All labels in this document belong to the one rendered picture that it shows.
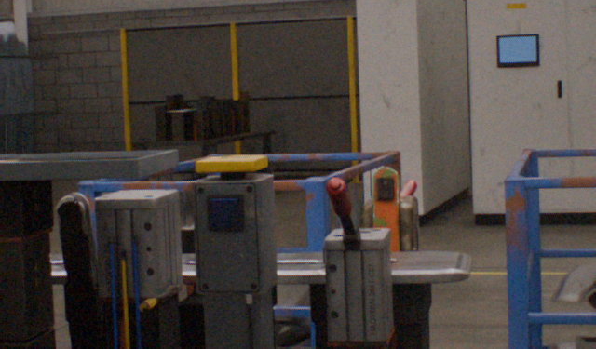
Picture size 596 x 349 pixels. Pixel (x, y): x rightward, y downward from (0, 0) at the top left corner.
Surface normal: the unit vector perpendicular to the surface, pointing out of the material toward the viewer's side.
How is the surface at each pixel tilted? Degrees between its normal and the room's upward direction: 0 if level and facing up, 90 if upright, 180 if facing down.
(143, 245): 90
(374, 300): 90
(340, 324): 90
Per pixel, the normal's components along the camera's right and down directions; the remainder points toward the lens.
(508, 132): -0.25, 0.06
